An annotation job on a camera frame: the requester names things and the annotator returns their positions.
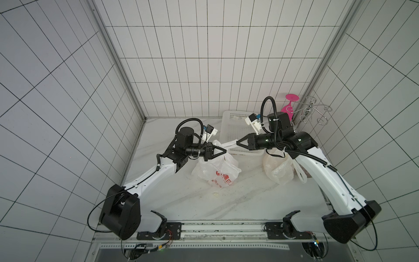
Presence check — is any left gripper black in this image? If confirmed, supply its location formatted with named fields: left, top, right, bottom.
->
left=187, top=141, right=227, bottom=161

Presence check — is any white basket perforated plastic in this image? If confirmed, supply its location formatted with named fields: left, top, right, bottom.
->
left=219, top=110, right=265, bottom=156

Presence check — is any white printed plastic bag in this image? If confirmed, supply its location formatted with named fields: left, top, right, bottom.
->
left=263, top=153, right=308, bottom=186

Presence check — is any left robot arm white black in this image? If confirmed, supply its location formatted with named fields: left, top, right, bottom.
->
left=99, top=118, right=227, bottom=240

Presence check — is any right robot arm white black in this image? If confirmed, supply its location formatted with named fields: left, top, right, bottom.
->
left=236, top=96, right=381, bottom=243

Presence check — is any pink wine glass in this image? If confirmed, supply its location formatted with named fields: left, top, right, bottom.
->
left=281, top=94, right=300, bottom=121

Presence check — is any metal glass rack stand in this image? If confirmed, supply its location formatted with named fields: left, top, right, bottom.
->
left=293, top=96, right=333, bottom=128

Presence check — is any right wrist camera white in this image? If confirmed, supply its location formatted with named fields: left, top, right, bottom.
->
left=245, top=113, right=263, bottom=135

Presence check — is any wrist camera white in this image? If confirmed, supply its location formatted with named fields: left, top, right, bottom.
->
left=245, top=113, right=263, bottom=135
left=202, top=124, right=218, bottom=142

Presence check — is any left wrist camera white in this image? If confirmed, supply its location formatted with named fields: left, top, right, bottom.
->
left=202, top=124, right=218, bottom=142

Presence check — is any aluminium mounting rail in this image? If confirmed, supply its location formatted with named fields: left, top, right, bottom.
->
left=92, top=220, right=336, bottom=247

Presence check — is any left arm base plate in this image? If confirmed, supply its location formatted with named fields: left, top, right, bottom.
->
left=136, top=222, right=182, bottom=241

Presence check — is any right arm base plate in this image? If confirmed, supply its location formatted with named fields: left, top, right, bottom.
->
left=264, top=222, right=312, bottom=240

